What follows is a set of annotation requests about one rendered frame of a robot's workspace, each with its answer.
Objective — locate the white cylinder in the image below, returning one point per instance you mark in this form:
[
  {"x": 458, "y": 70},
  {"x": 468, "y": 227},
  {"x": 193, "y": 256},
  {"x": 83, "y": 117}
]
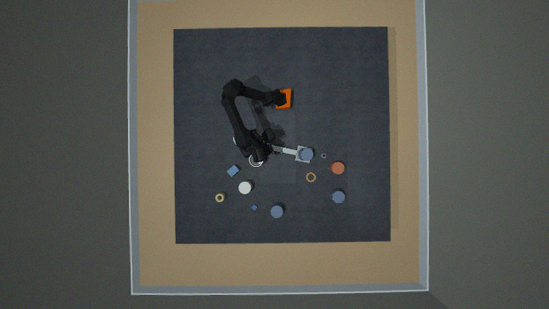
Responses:
[{"x": 245, "y": 187}]

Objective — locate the blue block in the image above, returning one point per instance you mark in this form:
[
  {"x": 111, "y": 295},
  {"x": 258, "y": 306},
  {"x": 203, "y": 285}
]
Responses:
[{"x": 233, "y": 170}]

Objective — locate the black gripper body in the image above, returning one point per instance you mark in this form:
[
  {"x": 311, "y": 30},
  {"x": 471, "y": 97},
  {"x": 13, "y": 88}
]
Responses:
[{"x": 268, "y": 135}]

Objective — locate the orange cylinder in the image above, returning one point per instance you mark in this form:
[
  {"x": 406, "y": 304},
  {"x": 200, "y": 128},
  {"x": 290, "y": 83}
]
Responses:
[{"x": 336, "y": 167}]

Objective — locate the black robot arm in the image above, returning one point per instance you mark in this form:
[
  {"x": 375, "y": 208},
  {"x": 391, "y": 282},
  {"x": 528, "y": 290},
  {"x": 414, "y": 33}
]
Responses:
[{"x": 247, "y": 140}]

